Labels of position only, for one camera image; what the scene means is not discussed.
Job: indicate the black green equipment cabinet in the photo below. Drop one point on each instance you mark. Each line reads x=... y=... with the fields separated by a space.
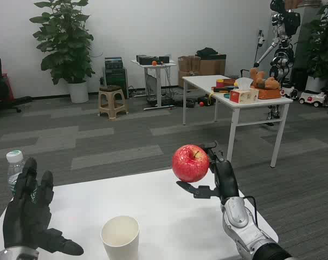
x=116 y=78

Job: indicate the red apple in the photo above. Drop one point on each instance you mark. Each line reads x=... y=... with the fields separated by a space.
x=189 y=165

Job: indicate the background humanoid robot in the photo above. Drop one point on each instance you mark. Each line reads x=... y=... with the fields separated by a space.
x=284 y=57

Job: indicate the red white tissue box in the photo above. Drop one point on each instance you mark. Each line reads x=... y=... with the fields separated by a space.
x=245 y=96

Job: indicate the brown shallow box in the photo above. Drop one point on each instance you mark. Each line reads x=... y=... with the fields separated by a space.
x=231 y=81

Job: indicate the white device on pole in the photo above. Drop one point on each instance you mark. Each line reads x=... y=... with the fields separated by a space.
x=260 y=38

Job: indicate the large green leafy plant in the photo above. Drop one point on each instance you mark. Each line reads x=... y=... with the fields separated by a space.
x=63 y=40

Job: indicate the beige plastic stool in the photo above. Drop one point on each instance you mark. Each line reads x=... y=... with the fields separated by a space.
x=110 y=88

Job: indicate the small white standing desk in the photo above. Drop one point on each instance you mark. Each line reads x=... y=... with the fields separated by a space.
x=153 y=65

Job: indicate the yellow red cup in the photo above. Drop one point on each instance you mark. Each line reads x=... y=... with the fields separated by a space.
x=220 y=83

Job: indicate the white paper cup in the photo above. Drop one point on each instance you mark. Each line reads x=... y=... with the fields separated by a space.
x=120 y=249

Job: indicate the black cloth bundle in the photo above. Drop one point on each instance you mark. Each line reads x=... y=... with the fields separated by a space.
x=207 y=52

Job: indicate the white square plant pot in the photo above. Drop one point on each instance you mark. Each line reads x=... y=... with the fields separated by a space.
x=315 y=84

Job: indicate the yellow black tool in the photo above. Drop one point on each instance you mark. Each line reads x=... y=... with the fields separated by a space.
x=208 y=100

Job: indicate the clear plastic water bottle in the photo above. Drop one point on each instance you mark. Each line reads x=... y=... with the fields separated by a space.
x=14 y=168

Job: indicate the red ball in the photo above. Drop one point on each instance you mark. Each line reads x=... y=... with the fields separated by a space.
x=201 y=103

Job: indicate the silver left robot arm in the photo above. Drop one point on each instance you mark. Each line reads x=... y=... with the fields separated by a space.
x=17 y=254

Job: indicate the small black box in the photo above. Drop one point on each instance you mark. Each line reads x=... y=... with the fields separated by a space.
x=164 y=59

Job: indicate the long white table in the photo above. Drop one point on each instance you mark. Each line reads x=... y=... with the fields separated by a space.
x=201 y=80

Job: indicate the white toy car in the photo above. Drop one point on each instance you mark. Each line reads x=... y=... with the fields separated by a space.
x=312 y=98

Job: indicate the open cardboard box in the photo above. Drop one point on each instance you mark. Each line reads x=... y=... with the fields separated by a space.
x=188 y=67

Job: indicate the dark green tall plant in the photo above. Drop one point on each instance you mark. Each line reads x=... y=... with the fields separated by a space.
x=322 y=48

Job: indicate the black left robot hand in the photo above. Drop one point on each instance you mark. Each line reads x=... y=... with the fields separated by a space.
x=25 y=216

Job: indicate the brown teddy bear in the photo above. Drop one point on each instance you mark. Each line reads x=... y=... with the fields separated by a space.
x=270 y=82

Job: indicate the wide black box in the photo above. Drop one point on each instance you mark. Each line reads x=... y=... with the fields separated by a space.
x=146 y=60

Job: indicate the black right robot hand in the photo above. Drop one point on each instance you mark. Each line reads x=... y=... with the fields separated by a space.
x=227 y=181

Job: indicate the white round plant pot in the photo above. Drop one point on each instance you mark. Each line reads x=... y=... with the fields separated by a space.
x=78 y=92

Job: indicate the large closed cardboard box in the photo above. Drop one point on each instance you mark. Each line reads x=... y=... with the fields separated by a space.
x=212 y=67

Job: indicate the orange tray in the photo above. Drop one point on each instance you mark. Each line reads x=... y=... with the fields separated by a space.
x=269 y=94

